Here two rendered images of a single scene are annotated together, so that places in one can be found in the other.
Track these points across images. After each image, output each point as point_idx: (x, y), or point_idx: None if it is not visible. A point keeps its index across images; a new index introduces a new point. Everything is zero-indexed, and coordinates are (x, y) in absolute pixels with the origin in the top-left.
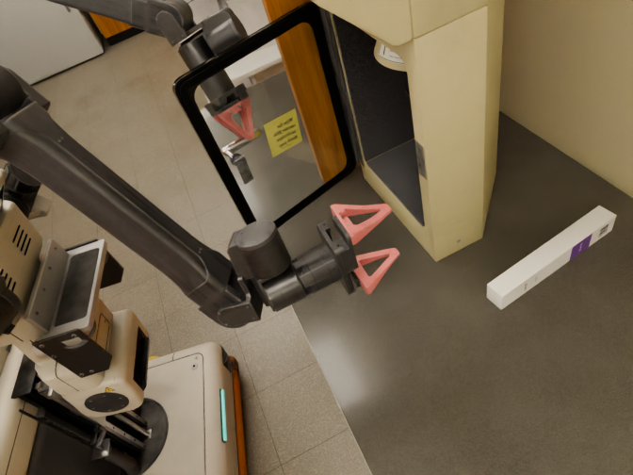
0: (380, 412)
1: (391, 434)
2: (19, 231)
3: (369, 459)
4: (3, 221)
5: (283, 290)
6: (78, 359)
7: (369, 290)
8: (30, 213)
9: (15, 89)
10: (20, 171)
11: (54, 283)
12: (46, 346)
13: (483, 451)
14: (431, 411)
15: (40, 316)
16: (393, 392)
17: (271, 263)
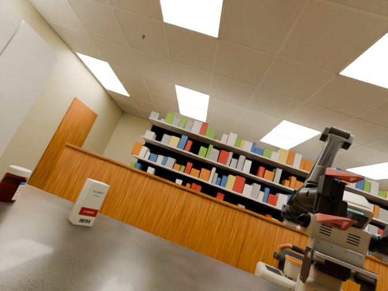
0: (254, 280)
1: (239, 274)
2: (357, 237)
3: (229, 265)
4: (355, 228)
5: (305, 189)
6: (304, 266)
7: (317, 216)
8: (376, 252)
9: (345, 135)
10: (385, 229)
11: (338, 254)
12: (306, 250)
13: (210, 278)
14: (246, 287)
15: (317, 244)
16: (265, 289)
17: (312, 174)
